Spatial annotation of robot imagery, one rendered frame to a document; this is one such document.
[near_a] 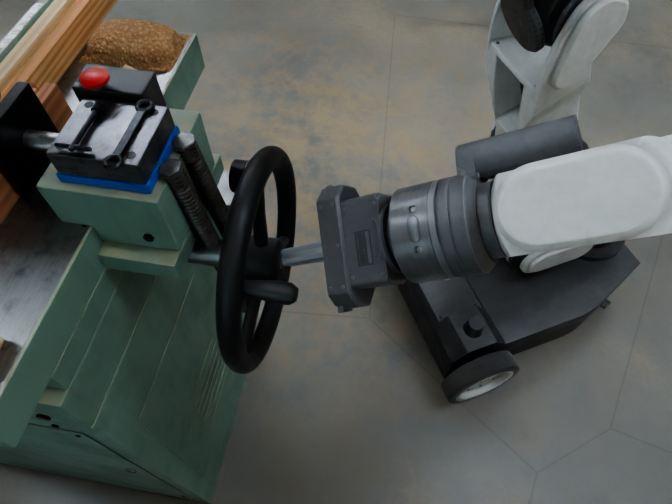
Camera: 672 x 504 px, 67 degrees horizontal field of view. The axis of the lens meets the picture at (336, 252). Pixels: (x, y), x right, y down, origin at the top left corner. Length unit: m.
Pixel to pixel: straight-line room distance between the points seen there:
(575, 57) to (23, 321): 0.76
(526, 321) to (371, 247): 0.98
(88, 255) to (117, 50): 0.32
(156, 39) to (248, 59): 1.56
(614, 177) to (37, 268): 0.55
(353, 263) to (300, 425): 0.97
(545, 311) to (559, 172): 1.07
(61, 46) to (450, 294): 1.01
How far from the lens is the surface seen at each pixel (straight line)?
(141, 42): 0.81
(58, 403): 0.66
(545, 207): 0.38
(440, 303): 1.34
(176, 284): 0.87
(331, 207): 0.48
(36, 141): 0.66
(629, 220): 0.38
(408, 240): 0.42
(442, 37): 2.50
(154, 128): 0.56
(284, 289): 0.53
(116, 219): 0.60
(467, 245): 0.41
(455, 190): 0.42
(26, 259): 0.64
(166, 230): 0.58
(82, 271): 0.63
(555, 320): 1.44
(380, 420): 1.41
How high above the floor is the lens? 1.36
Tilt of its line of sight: 57 degrees down
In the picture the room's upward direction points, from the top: straight up
